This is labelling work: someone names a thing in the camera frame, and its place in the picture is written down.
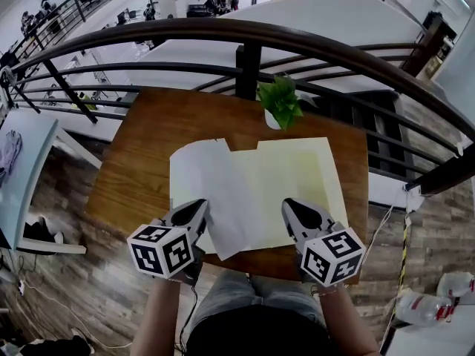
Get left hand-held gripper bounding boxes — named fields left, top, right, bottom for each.
left=126, top=197, right=209, bottom=287

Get white floor cable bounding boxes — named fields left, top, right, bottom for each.
left=22, top=283, right=133, bottom=349

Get dark curved balcony railing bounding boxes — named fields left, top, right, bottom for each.
left=0, top=16, right=475, bottom=197

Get white desk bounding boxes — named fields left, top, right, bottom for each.
left=381, top=316, right=475, bottom=356

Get black bag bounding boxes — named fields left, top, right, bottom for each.
left=22, top=215, right=65, bottom=245

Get person's denim shorts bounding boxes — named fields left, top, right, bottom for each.
left=192, top=268, right=324, bottom=330

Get clear plastic bag red print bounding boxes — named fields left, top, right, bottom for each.
left=436, top=271, right=475, bottom=308
left=394, top=289, right=456, bottom=326

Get person's black shirt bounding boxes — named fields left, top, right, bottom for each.
left=186, top=304, right=332, bottom=356

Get white side table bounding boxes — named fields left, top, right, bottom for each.
left=0, top=108, right=103, bottom=255

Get person's left forearm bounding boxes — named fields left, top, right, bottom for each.
left=129, top=277, right=187, bottom=356

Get person's right forearm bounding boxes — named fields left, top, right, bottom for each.
left=316, top=284, right=380, bottom=356

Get black cloth pile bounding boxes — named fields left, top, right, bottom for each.
left=0, top=333, right=94, bottom=356

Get wooden table with hairpin legs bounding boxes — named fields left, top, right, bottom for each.
left=85, top=86, right=369, bottom=286

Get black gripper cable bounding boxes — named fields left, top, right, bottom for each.
left=179, top=283, right=200, bottom=354

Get cream paper sheet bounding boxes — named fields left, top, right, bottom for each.
left=168, top=136, right=350, bottom=255

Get purple cloth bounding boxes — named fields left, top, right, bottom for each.
left=0, top=130, right=23, bottom=178

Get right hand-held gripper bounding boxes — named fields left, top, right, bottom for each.
left=281, top=197, right=367, bottom=288

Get white power adapter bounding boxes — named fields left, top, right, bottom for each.
left=403, top=185, right=425, bottom=213

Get yellow black hazard tape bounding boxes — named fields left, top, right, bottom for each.
left=378, top=217, right=410, bottom=348

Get black metal mezzanine railing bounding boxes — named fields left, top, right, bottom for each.
left=0, top=0, right=149, bottom=63

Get dark staircase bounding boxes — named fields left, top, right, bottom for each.
left=318, top=90, right=410, bottom=178

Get green plant in white pot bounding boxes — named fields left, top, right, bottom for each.
left=255, top=73, right=317, bottom=131

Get white power cable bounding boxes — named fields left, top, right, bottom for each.
left=370, top=189, right=407, bottom=245

